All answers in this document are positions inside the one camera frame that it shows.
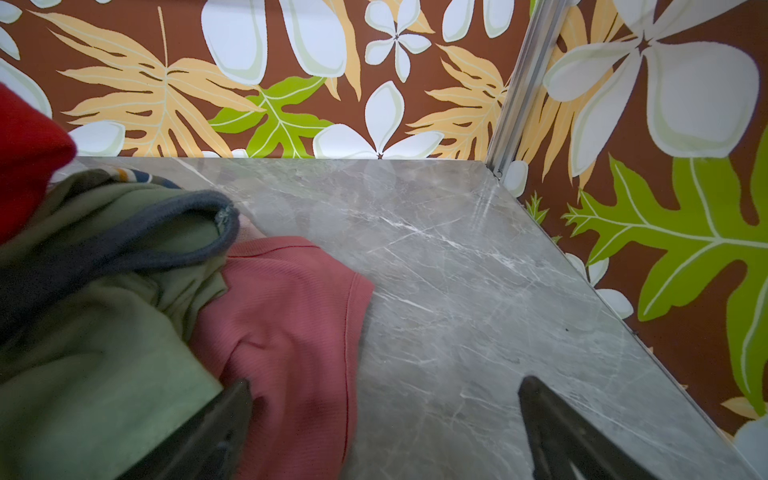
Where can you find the red cloth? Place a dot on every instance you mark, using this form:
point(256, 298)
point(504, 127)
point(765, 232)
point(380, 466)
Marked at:
point(33, 147)

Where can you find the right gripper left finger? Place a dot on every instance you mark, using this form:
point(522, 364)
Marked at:
point(208, 446)

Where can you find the pink ribbed cloth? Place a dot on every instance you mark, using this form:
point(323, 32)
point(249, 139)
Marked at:
point(290, 324)

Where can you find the aluminium frame post right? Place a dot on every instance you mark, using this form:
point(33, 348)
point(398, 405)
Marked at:
point(541, 35)

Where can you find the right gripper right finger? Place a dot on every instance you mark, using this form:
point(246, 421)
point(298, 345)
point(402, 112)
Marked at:
point(564, 445)

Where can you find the olive green cloth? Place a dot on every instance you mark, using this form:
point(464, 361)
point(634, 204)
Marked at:
point(100, 294)

